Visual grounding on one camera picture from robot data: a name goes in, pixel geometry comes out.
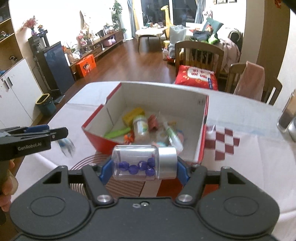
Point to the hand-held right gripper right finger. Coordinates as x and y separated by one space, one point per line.
182 173

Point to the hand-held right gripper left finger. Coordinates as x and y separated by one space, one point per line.
105 172

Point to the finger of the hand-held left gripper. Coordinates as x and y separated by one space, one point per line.
59 134
37 128

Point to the small white figure toy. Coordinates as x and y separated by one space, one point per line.
67 147

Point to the glass vial with blue beads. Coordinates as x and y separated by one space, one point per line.
136 162

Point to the white and green tube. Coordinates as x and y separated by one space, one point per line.
174 139

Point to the pink heart-shaped dish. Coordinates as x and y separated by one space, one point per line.
181 136

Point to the mint green correction roller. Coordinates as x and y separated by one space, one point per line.
162 140

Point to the green lip balm tube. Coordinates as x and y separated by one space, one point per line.
116 134

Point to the clear correction tape dispenser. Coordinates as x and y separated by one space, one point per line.
167 122

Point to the small plastic bottle green label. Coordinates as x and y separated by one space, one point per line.
140 128

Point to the pink binder clip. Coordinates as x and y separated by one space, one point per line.
153 122

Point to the small yellow carton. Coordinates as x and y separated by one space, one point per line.
133 115

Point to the red cardboard box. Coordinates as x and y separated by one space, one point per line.
161 102

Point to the person's left hand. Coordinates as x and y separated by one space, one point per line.
9 187

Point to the dark green trash bin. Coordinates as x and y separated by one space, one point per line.
46 106

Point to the white storage cabinet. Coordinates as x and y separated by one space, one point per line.
16 97

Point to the orange gift box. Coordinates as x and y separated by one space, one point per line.
86 66

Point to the wooden tv cabinet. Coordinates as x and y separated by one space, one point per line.
101 49

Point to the red printed cushion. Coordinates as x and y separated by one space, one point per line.
196 76

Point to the pink flower arrangement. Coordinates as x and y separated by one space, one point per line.
83 38

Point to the pink flowers in vase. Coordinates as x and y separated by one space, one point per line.
30 23

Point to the purple basket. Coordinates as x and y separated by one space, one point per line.
109 41

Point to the pink cloth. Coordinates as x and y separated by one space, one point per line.
251 81

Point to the grey desk lamp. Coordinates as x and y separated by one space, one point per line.
292 131

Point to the glass cup with dark drink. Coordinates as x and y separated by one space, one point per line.
285 113

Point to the plastic bottle on floor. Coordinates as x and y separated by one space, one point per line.
165 54

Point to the wooden chair with cloth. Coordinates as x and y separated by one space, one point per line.
275 90

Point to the wooden slatted dining chair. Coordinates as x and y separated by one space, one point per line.
198 46

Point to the small yellow stool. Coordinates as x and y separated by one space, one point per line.
166 43

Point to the tall potted plant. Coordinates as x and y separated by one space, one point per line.
118 14

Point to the grey plastic bag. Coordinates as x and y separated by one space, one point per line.
177 39

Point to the yellow curtain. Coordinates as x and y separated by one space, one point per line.
133 18

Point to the round wooden coffee table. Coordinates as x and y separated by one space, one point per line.
150 31

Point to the cluttered sofa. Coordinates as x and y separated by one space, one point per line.
229 41

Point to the yellow giraffe toy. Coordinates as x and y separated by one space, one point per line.
166 14

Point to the glass balcony door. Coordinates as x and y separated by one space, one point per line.
180 11

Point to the blue-grey curtain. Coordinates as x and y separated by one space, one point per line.
200 10

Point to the red paper door decoration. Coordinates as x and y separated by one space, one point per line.
278 3

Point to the wooden wall shelf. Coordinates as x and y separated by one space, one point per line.
9 46

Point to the white wall hanging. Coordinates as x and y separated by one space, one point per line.
85 22

